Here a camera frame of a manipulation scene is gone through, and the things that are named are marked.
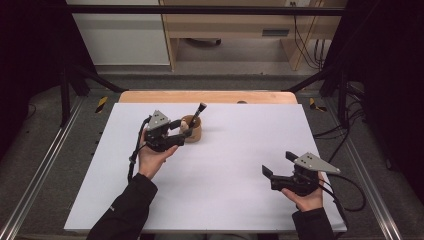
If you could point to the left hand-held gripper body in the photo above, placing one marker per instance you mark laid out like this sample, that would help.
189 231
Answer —
160 136

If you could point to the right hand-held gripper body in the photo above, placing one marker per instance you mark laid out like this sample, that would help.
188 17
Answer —
296 182

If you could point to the brown cup with animal figure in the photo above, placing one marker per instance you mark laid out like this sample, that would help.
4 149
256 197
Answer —
196 133

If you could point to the black makeup brush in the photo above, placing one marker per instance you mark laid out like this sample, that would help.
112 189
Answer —
197 115

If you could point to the person's right hand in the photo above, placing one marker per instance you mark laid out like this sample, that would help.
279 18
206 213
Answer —
308 201

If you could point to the person's left hand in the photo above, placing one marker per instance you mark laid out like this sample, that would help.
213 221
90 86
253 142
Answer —
153 163

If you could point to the white board sheet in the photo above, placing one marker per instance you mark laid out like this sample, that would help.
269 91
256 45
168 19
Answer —
226 200

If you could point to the yellow black striped tape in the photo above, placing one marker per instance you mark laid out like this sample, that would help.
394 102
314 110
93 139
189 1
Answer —
315 106
101 104

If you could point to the dark round table grommet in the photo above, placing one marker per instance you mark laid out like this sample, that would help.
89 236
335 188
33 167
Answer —
241 101

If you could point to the black metal stand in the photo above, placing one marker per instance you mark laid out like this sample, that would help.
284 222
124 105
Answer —
341 96
65 96

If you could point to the white cabinet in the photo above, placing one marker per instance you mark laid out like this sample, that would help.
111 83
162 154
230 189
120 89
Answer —
123 36

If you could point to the light wooden desk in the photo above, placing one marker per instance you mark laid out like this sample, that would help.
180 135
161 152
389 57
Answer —
233 26

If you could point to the black curtain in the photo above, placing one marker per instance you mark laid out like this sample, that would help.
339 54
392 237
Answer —
393 66
30 60

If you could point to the aluminium rail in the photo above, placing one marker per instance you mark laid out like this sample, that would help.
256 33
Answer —
370 183
40 170

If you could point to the black horizontal frame bar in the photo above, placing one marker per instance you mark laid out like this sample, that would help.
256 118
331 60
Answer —
200 10

